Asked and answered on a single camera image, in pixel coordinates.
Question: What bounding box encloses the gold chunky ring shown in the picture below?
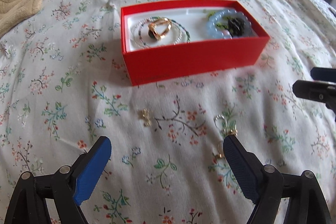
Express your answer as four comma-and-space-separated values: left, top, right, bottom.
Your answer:
146, 17, 174, 42

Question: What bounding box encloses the red open cardboard box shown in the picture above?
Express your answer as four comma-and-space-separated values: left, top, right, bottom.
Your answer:
121, 0, 270, 86

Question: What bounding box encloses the floral white bedsheet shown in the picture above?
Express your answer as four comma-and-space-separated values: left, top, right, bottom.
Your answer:
1, 0, 335, 223

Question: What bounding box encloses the blue bead bracelet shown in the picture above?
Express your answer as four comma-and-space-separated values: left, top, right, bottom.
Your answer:
205, 9, 254, 40

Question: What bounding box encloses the small gold dice earring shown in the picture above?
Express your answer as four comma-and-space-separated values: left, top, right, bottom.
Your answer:
138, 109, 151, 127

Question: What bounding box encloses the clear seed bead bracelet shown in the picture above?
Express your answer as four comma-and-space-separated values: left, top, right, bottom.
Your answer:
129, 16, 185, 48

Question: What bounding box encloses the green black bead bracelet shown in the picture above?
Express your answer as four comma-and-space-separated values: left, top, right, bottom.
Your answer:
207, 11, 246, 37

